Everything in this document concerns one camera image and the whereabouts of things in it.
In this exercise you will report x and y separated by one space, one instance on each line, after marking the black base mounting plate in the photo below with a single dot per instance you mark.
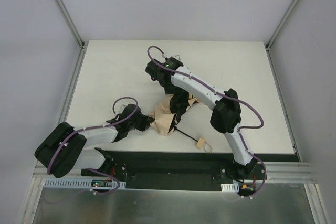
177 171

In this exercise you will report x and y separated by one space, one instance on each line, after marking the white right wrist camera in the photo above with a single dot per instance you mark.
174 57

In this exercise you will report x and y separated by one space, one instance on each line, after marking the white cable duct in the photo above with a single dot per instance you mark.
230 188
73 183

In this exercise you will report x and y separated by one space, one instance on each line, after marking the right white cable duct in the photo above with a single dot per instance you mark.
230 188

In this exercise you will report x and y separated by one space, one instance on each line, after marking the left aluminium frame post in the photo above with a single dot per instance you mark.
70 23

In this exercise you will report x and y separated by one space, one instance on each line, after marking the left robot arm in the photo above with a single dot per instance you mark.
67 147

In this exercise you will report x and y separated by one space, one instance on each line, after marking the right aluminium frame post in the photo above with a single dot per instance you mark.
280 26

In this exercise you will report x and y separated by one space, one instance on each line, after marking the aluminium frame post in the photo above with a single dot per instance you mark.
70 23
280 26

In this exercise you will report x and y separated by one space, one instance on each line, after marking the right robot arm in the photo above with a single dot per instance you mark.
225 107

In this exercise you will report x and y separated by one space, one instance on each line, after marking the beige folding umbrella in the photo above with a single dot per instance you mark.
167 114

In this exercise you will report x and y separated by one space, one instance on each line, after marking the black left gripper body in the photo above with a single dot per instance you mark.
144 122

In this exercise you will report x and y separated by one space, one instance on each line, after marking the aluminium front rail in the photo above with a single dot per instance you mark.
276 172

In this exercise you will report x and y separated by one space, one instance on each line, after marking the left white cable duct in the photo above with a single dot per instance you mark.
73 183

